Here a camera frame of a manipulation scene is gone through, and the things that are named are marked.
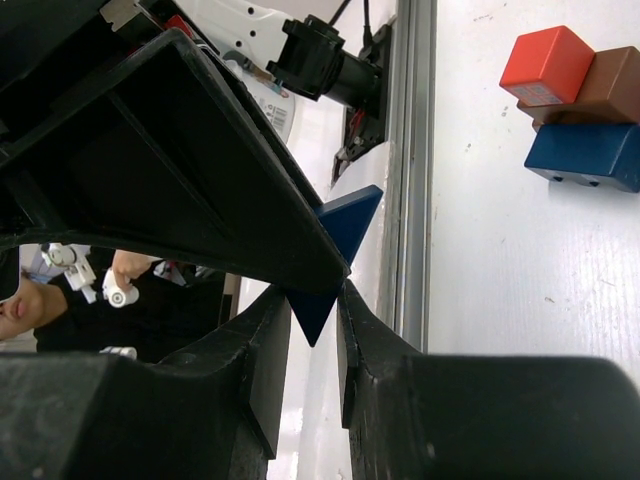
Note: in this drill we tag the blue notched wood block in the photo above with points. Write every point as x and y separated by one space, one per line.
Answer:
592 155

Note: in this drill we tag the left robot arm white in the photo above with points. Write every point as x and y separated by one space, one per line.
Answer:
50 48

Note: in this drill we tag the white leader arm handle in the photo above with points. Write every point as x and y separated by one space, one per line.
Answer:
71 260

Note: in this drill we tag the orange-red wood cube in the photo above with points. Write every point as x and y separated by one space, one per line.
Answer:
547 67

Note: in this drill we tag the brown arch wood block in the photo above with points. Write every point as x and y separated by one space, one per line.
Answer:
609 94

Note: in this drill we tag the person operating leader arms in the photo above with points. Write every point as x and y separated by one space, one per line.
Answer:
134 307

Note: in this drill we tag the aluminium frame rail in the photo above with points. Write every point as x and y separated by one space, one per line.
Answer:
403 300

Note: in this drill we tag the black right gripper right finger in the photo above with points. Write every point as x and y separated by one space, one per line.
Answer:
412 415

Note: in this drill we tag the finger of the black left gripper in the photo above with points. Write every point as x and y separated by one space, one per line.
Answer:
168 154

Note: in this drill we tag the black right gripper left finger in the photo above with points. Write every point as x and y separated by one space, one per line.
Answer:
209 411

